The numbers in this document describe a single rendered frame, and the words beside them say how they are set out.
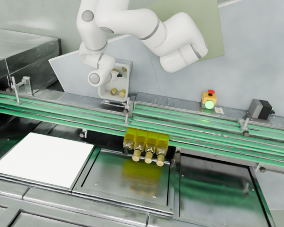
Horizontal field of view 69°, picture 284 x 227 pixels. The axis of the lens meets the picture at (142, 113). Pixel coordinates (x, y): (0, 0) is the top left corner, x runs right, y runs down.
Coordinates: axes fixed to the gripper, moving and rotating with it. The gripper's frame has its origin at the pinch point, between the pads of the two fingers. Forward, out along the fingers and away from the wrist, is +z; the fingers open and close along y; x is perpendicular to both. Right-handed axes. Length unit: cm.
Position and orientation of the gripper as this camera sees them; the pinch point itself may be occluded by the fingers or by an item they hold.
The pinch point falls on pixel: (112, 73)
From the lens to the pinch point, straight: 120.6
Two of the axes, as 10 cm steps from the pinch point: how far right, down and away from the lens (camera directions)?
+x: 1.1, -9.5, -2.8
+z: 1.4, -2.7, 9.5
